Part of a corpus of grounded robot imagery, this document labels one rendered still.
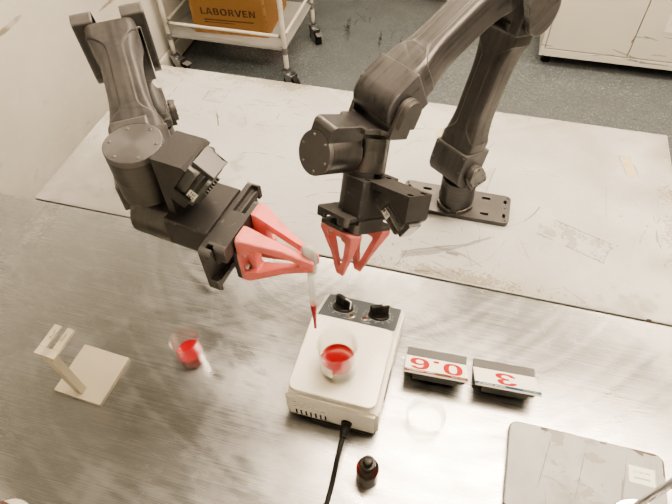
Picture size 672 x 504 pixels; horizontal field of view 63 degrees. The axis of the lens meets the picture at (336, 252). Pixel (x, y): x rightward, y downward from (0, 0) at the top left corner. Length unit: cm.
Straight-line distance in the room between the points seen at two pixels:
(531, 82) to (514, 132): 182
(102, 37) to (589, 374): 81
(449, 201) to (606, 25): 219
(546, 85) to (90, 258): 247
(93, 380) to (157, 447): 15
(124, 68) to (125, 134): 18
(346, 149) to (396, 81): 10
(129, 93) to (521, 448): 67
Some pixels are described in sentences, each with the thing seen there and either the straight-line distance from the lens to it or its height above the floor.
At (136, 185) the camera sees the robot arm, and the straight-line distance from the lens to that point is 56.
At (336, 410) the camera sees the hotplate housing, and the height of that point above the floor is 96.
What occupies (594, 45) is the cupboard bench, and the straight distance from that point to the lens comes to 315.
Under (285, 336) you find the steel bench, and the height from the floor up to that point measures 90.
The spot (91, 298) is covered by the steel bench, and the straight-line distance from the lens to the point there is 101.
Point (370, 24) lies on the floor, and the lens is 342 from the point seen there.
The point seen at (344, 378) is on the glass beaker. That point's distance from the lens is 72.
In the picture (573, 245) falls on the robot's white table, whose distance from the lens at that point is 105.
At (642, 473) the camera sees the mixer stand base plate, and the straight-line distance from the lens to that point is 87.
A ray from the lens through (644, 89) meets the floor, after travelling 321.
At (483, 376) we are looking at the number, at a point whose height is 92.
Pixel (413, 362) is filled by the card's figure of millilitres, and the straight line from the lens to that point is 83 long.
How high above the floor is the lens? 166
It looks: 51 degrees down
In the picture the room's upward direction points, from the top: 3 degrees counter-clockwise
